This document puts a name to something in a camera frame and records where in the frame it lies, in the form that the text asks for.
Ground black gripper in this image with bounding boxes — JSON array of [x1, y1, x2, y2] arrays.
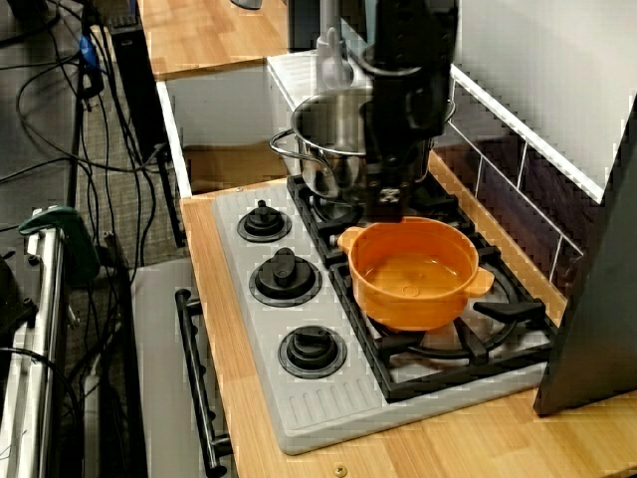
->
[[362, 59, 452, 224]]

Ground orange plastic toy pot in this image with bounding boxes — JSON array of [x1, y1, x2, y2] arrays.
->
[[336, 216, 496, 333]]

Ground black burner grate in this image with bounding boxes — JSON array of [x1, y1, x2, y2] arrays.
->
[[327, 243, 561, 404], [286, 171, 479, 268]]

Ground stainless steel pot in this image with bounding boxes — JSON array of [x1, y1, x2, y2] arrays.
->
[[269, 85, 457, 205]]

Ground black stove knob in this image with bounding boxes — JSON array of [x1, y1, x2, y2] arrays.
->
[[248, 247, 323, 308], [277, 325, 348, 381], [236, 199, 294, 244]]

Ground dark tiled backsplash panel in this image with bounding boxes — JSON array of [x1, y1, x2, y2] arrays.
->
[[431, 63, 606, 313]]

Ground brown cardboard sheet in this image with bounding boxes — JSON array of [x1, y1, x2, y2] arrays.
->
[[182, 144, 291, 196]]

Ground grey toy faucet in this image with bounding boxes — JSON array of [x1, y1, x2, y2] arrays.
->
[[315, 0, 372, 94]]

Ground grey stove top panel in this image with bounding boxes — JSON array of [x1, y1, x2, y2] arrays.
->
[[211, 179, 554, 457]]

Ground white toy sink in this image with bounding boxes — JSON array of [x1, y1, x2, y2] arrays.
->
[[156, 49, 384, 201]]

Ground teal toy box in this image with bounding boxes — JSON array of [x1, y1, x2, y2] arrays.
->
[[340, 0, 375, 56]]

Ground dark grey box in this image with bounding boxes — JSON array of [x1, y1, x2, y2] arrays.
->
[[287, 0, 319, 51]]

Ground black slanted board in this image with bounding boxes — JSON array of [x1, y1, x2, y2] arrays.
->
[[532, 89, 637, 417]]

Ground white oven door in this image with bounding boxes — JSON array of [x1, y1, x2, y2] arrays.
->
[[129, 258, 235, 478]]

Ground black computer tower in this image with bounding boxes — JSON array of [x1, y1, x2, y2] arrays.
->
[[107, 17, 170, 165]]

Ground black equipment block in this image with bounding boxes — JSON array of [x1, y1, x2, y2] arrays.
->
[[0, 251, 40, 343]]

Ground black oven door handle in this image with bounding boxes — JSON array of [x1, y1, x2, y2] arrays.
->
[[173, 289, 234, 472]]

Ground black cable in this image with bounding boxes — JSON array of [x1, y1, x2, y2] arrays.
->
[[0, 141, 168, 183], [0, 347, 84, 439]]

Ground blue cable plug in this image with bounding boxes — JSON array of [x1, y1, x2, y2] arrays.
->
[[78, 33, 105, 77]]

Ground aluminium frame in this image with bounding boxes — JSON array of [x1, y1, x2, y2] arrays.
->
[[0, 211, 67, 478]]

